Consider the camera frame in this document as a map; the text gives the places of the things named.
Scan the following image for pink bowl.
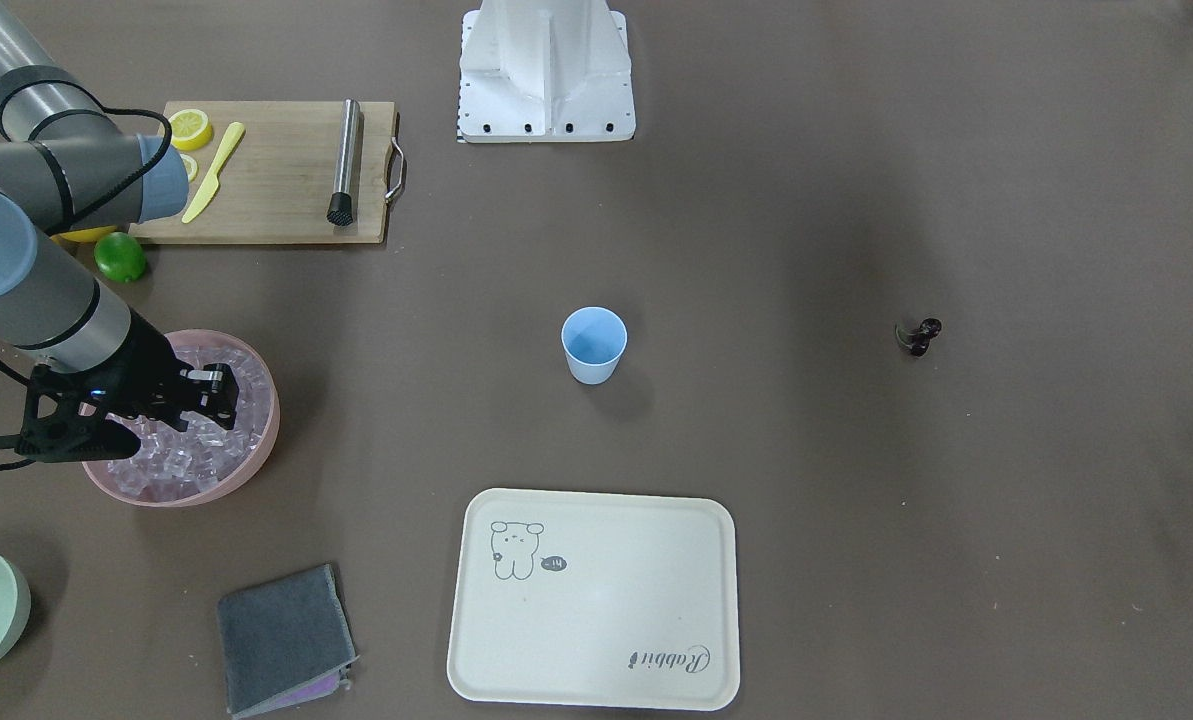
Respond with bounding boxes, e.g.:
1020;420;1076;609
80;329;282;508

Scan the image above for green lime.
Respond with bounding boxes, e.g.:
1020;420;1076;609
93;231;148;283

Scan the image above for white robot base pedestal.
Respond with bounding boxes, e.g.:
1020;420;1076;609
456;1;637;143

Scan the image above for bamboo cutting board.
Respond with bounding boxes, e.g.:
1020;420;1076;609
131;100;404;246

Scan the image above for steel muddler black tip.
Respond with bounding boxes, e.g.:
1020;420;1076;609
326;99;361;226

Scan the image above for light blue plastic cup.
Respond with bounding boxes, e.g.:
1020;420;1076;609
560;306;629;386

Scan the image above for cream rabbit tray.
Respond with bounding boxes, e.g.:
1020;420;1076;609
446;488;741;712

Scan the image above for yellow lemon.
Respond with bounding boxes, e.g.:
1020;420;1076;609
52;225;120;243

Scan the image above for dark red cherries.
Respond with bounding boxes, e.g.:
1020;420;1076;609
894;316;942;356

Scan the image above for grey folded cloth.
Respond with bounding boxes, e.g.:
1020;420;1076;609
216;561;358;719

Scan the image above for lemon half slice lower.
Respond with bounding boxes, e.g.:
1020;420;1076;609
180;153;199;184

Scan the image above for pile of clear ice cubes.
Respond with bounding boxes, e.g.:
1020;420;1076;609
106;345;273;499

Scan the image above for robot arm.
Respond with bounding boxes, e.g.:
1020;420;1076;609
0;4;237;442

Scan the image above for lemon half slice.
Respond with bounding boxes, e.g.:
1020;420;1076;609
180;153;199;184
167;108;215;153

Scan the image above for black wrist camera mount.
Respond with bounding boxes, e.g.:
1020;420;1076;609
0;364;142;471

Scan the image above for lemon half slice upper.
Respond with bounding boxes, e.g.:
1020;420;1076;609
167;108;215;153

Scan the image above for yellow plastic knife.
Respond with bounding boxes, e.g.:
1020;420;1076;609
180;122;247;225

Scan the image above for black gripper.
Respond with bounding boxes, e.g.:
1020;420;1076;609
76;314;239;432

